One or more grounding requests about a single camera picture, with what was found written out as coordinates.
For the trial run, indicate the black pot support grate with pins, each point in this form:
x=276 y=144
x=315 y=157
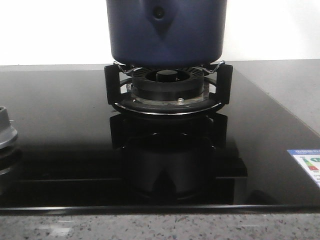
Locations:
x=118 y=81

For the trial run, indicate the dark blue cooking pot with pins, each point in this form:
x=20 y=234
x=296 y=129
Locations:
x=166 y=33

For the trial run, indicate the black round gas burner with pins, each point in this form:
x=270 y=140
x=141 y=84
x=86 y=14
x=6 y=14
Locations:
x=161 y=87

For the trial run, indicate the black glass stove top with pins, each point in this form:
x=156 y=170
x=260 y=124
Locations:
x=76 y=155

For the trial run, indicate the grey metal stove knob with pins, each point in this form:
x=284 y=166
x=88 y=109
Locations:
x=8 y=134

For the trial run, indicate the energy rating label sticker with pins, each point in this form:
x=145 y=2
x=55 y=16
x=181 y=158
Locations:
x=309 y=160

